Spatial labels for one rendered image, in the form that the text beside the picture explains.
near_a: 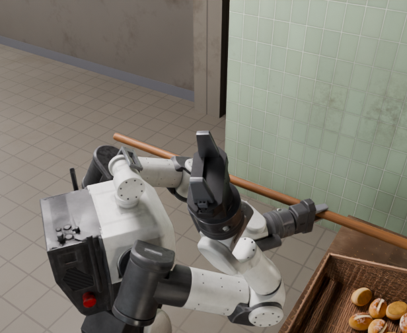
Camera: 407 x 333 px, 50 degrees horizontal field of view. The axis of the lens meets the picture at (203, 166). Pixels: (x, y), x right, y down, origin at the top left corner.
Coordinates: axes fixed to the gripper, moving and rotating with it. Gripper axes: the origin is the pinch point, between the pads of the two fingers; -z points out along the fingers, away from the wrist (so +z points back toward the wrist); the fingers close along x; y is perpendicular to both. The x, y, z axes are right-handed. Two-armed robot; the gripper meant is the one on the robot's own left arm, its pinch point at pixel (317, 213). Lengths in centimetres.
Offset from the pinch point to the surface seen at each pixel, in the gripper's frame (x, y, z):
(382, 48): -11, -86, -96
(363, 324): 57, 11, -24
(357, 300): 56, 1, -28
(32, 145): 120, -283, 92
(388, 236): -1.4, 17.5, -12.4
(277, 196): -0.8, -11.0, 8.4
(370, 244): 61, -27, -60
